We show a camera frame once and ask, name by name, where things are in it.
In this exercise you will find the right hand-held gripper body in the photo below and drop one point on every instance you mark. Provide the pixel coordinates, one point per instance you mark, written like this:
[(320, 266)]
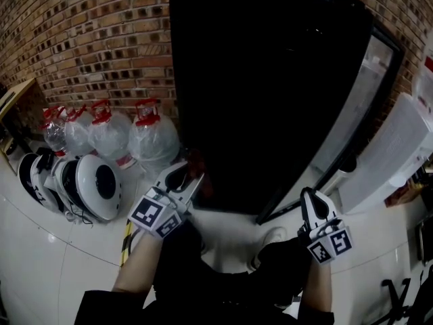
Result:
[(331, 242)]

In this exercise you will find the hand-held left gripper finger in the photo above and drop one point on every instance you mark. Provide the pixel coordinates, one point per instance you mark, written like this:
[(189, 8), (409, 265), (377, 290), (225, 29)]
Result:
[(193, 191), (165, 179)]

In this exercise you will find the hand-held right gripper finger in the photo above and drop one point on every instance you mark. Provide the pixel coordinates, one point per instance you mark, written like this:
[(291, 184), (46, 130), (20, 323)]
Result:
[(329, 208), (308, 212)]

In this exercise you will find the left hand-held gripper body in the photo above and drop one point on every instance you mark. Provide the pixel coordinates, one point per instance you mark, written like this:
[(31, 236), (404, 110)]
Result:
[(152, 215)]

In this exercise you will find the dark red cleaning cloth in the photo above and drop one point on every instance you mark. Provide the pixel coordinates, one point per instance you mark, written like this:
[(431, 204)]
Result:
[(196, 162)]

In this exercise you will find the black refrigerator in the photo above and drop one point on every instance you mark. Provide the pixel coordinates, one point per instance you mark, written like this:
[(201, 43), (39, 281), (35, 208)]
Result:
[(253, 80)]

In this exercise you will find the person's right forearm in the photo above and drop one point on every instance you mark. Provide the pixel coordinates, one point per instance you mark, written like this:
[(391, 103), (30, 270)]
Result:
[(316, 286)]

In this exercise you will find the person's left forearm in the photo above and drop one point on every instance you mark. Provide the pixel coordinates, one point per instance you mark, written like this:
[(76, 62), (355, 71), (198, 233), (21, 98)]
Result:
[(138, 266)]

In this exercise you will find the yellow black striped strip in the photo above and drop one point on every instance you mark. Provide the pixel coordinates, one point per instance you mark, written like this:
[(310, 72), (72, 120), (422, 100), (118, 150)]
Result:
[(126, 242)]

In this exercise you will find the person's white shoe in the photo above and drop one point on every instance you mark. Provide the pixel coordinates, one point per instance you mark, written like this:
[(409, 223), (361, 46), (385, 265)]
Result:
[(272, 235)]

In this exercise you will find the white round device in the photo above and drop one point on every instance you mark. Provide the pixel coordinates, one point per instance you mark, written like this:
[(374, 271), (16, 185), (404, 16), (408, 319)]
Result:
[(84, 188), (32, 185)]

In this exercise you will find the white water dispenser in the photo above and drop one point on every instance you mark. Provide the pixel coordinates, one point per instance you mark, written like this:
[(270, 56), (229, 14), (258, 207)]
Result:
[(385, 161)]

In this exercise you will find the reddish brown box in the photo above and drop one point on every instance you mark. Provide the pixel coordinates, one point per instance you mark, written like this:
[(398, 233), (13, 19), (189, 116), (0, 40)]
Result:
[(402, 193)]

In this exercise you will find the black office chair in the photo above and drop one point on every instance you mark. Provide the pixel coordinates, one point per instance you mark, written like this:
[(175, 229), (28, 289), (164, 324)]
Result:
[(395, 293)]

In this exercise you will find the black metal cart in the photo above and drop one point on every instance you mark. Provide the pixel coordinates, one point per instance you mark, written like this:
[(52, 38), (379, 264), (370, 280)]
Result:
[(426, 242)]

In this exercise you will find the person's black clothing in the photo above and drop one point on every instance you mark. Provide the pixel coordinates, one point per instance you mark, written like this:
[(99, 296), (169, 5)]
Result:
[(220, 293)]

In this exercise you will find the clear water jug red cap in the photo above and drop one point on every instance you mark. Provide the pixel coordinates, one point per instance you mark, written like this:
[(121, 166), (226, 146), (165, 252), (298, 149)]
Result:
[(54, 134)]

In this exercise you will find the inverted dispenser water bottle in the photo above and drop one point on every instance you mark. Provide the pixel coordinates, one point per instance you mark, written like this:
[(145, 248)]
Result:
[(424, 86)]

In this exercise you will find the wooden table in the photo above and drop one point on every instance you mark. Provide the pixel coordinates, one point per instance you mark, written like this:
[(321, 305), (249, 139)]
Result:
[(17, 95)]

